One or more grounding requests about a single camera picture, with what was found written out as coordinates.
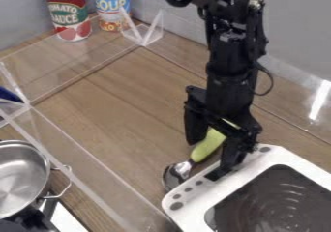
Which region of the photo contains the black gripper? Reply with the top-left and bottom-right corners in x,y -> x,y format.
183,70 -> 262,175

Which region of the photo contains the green handled metal spoon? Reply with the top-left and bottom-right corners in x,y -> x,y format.
162,127 -> 226,192

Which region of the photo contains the white and black stove top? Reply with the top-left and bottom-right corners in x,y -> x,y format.
162,144 -> 331,232

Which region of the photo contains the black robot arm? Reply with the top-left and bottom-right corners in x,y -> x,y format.
166,0 -> 268,174

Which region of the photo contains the black stove under pot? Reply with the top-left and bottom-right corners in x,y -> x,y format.
0,199 -> 60,232

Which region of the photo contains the stainless steel pot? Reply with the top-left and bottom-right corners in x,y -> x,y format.
0,140 -> 72,219

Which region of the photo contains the alphabet soup can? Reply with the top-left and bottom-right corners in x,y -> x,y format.
94,0 -> 130,32

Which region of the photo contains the blue object at left edge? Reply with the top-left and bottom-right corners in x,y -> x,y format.
0,86 -> 21,102

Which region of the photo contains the tomato sauce can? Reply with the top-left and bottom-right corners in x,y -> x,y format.
47,0 -> 92,42

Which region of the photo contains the clear acrylic corner bracket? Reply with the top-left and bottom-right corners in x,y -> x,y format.
120,9 -> 165,47

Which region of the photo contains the clear acrylic left bracket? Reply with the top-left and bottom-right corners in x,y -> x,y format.
0,61 -> 29,129

